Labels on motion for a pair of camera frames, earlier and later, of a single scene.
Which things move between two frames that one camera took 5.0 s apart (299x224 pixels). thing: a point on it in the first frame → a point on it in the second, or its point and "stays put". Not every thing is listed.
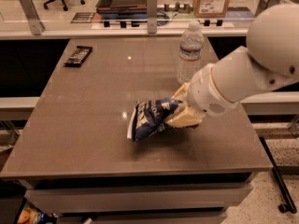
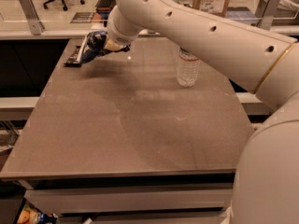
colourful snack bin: [33, 215] stays put
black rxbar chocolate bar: [78, 57] stays put
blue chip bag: [148, 119] → [93, 46]
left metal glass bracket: [31, 13] stays put
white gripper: [204, 92] → [120, 36]
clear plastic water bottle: [190, 52] stays put
